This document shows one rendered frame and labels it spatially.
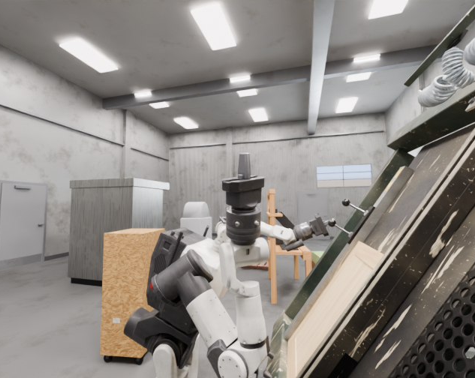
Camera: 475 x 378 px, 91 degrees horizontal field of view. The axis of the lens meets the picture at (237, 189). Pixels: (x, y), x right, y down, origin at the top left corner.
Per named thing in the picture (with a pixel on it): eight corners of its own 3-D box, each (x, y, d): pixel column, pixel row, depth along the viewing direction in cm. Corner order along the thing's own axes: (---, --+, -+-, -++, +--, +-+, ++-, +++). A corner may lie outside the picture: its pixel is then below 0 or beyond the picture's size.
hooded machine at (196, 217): (193, 250, 796) (193, 202, 807) (212, 251, 773) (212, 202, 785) (179, 255, 717) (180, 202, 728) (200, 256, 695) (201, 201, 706)
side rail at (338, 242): (300, 321, 136) (284, 308, 138) (413, 160, 128) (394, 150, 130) (301, 326, 130) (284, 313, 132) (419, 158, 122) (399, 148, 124)
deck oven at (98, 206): (168, 272, 533) (169, 183, 547) (130, 291, 418) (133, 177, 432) (112, 268, 576) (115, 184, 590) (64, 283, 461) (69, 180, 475)
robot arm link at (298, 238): (301, 229, 133) (282, 237, 135) (297, 222, 125) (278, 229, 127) (309, 247, 126) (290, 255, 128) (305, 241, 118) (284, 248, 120)
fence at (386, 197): (291, 337, 113) (284, 332, 114) (408, 172, 106) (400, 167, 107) (291, 343, 108) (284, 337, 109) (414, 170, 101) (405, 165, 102)
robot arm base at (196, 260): (163, 313, 64) (145, 277, 68) (178, 308, 76) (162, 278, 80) (208, 277, 67) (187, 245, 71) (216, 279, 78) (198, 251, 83)
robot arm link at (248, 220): (211, 178, 56) (212, 226, 59) (239, 184, 49) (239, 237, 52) (248, 173, 65) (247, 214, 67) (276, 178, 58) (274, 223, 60)
